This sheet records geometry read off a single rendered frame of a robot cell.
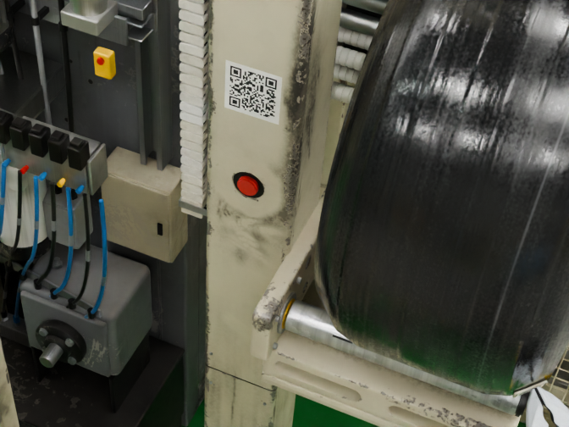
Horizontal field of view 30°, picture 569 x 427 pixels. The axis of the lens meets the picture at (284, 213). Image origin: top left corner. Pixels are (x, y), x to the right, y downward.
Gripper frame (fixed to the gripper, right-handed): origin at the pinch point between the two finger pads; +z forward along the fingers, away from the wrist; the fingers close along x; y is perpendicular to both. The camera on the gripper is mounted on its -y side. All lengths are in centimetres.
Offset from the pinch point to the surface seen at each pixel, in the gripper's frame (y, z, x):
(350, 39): 45, 56, 0
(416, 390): 21.2, 3.3, -12.4
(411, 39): -18.1, 41.5, -0.6
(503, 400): 15.7, -1.3, -2.5
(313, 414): 120, -7, -34
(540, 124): -21.4, 28.4, 7.3
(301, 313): 20.8, 18.7, -23.2
